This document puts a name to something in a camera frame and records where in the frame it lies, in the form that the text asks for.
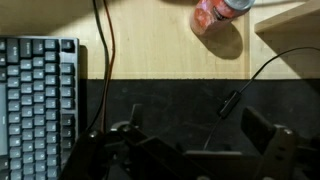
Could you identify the red drink can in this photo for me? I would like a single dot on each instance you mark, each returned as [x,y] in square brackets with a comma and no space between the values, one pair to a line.
[213,15]

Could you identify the black desk mat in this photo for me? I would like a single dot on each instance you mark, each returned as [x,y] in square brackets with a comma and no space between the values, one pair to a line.
[173,103]

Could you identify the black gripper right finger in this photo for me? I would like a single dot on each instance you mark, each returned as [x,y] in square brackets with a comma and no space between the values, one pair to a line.
[276,150]

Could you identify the grey mechanical keyboard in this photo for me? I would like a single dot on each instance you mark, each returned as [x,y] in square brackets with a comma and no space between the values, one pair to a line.
[36,100]

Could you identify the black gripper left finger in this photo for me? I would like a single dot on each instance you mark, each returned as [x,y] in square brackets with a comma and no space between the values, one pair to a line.
[133,146]

